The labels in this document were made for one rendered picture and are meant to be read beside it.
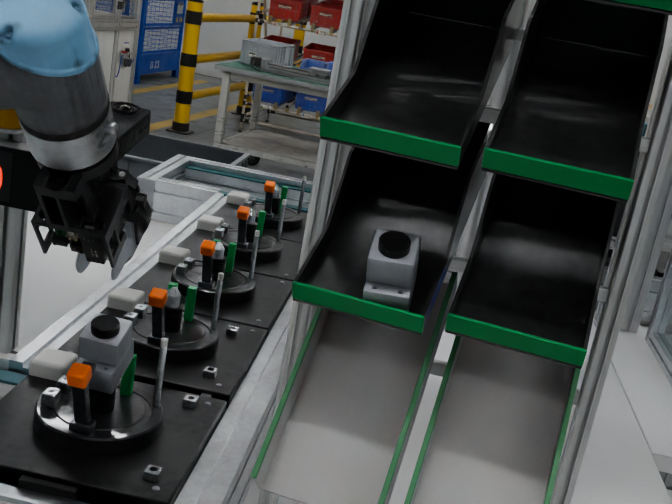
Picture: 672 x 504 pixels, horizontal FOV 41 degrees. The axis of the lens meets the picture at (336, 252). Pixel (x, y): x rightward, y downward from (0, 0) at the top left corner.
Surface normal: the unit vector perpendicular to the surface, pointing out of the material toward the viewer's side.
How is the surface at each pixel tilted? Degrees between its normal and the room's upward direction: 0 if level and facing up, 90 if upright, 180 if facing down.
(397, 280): 115
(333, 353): 45
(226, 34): 90
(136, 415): 0
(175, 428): 0
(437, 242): 25
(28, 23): 38
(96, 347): 107
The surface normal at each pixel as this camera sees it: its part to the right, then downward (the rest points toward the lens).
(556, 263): 0.03, -0.76
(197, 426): 0.17, -0.94
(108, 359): -0.18, 0.53
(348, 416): -0.09, -0.51
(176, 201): -0.13, 0.26
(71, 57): 0.71, 0.58
